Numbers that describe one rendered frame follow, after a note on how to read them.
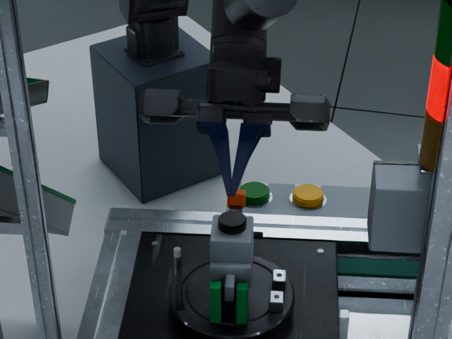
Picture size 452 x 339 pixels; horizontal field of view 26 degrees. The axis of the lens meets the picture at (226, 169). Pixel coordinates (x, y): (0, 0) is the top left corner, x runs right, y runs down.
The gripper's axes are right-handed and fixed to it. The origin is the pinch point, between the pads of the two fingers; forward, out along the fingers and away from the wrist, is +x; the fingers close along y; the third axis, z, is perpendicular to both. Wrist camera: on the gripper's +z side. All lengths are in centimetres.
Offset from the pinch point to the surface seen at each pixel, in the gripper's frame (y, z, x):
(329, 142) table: 12, -59, -11
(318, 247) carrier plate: 9.8, -22.1, 7.4
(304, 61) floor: 12, -250, -66
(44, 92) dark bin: -20.3, -3.5, -6.8
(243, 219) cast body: 1.1, -5.6, 5.4
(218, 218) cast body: -1.4, -5.8, 5.4
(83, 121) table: -28, -61, -13
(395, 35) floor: 46, -266, -81
